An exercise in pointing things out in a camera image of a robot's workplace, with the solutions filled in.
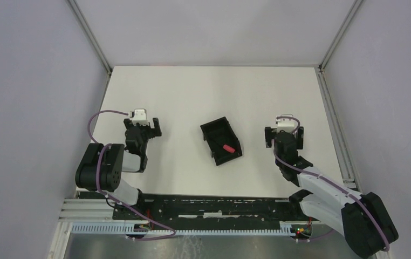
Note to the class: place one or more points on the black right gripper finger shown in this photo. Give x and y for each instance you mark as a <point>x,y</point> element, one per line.
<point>300,138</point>
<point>269,134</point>

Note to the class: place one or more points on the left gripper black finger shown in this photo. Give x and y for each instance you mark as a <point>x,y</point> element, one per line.
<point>156,130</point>
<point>128,123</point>

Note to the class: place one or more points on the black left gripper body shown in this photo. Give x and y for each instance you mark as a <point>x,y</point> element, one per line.
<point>146,130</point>

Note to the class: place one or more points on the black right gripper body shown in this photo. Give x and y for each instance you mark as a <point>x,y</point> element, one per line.
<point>269,135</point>

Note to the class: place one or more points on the red handled black screwdriver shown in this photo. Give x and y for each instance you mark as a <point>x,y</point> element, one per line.
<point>218,146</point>

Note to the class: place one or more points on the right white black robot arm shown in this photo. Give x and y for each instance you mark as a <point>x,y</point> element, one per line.
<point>362,219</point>

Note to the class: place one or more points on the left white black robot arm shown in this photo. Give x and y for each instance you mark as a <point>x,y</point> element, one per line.
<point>101,167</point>

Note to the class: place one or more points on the black plastic bin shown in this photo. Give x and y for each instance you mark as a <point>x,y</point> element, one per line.
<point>220,130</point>

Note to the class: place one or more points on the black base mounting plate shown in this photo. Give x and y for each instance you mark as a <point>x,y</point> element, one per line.
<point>241,223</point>

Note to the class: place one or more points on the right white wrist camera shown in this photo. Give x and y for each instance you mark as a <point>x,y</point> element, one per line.
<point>286,123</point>

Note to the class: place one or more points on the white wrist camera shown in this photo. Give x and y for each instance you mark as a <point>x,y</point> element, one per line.
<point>286,123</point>
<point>138,117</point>

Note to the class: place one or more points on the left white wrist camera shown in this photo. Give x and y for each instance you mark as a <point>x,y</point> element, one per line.
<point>138,117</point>

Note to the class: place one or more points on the right aluminium frame rail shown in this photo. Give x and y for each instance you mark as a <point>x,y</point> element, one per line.
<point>345,161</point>

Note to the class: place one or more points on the left aluminium frame rail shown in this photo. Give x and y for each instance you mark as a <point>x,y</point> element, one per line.
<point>83,23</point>

